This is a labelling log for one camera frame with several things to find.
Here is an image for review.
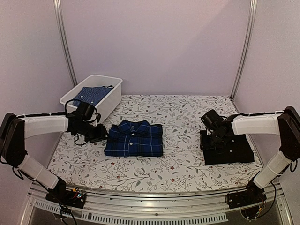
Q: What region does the white plastic bin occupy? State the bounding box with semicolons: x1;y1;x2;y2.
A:
60;75;123;123

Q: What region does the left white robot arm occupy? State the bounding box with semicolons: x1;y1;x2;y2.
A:
0;101;108;203

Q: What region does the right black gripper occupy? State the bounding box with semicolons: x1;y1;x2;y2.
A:
201;130;227;150

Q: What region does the left aluminium frame post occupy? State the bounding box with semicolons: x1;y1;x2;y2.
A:
53;0;78;87

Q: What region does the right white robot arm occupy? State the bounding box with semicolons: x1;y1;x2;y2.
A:
200;106;300;204

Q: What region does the blue checked shirt in bin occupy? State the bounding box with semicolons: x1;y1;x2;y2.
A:
71;85;113;106

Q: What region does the aluminium frame post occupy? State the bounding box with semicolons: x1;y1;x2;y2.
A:
53;0;78;87
229;0;257;99

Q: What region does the right aluminium frame post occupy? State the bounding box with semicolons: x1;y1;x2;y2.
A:
229;0;257;99

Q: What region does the blue plaid long sleeve shirt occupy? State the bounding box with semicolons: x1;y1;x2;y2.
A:
104;120;164;157

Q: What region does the front aluminium rail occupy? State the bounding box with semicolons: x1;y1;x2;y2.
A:
20;182;296;225

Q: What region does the folded black shirt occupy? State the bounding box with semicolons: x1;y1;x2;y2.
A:
200;130;255;165

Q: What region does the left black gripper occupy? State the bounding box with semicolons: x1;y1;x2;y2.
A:
75;120;110;143

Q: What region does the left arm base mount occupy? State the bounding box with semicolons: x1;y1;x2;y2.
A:
45;178;86;209

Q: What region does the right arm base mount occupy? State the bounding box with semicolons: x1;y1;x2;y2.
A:
225;185;267;220

